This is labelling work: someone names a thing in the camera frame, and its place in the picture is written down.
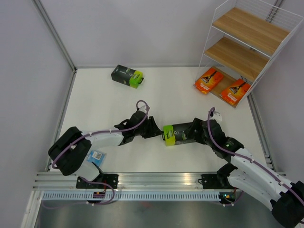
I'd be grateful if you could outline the black green razor box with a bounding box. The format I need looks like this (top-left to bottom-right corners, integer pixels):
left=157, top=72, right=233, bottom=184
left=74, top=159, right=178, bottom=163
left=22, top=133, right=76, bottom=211
left=111, top=65, right=144, bottom=88
left=162, top=123, right=195, bottom=146

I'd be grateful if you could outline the orange razor box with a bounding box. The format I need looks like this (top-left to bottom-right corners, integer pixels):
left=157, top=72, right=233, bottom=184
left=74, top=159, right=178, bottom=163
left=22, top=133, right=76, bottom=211
left=220, top=78, right=251, bottom=105
left=193, top=67, right=224, bottom=95

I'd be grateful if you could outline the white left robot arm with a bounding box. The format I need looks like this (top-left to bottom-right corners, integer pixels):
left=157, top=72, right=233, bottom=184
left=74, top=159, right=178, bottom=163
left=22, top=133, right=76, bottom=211
left=48, top=110, right=162, bottom=188

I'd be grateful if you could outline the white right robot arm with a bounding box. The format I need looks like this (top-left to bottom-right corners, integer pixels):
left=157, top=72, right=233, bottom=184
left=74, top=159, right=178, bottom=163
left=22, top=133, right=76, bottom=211
left=185, top=118, right=304, bottom=228

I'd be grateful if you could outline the clear blue razor blister pack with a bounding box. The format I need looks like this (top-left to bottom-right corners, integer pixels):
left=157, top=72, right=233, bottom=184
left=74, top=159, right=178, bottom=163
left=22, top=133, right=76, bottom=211
left=86, top=150, right=106, bottom=166

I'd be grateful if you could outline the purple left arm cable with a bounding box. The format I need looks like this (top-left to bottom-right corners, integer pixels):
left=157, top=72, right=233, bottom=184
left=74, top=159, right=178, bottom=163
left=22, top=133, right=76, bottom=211
left=42, top=99, right=151, bottom=209

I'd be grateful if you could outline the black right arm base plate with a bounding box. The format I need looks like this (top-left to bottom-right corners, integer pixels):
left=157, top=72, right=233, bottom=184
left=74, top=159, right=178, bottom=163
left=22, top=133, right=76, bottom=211
left=200, top=174, right=233, bottom=190

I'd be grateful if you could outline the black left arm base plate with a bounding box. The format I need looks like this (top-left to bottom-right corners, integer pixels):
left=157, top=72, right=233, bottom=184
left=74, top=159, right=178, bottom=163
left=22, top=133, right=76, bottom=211
left=76, top=173, right=119, bottom=189

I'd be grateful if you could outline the white wire wooden shelf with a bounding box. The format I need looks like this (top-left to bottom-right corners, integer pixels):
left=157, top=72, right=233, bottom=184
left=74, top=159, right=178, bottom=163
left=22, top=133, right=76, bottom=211
left=197, top=0, right=304, bottom=99

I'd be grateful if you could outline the aluminium mounting rail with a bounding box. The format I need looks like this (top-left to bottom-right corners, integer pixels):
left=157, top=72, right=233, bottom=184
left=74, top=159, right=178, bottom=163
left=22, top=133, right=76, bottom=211
left=33, top=172, right=292, bottom=192

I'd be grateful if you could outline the white slotted cable duct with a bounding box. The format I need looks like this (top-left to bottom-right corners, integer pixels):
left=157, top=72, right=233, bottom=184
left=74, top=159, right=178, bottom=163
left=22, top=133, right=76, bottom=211
left=42, top=191, right=233, bottom=201

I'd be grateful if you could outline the aluminium corner frame post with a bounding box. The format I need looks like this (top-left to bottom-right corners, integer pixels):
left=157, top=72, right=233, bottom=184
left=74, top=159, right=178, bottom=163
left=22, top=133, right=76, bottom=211
left=32, top=0, right=77, bottom=73

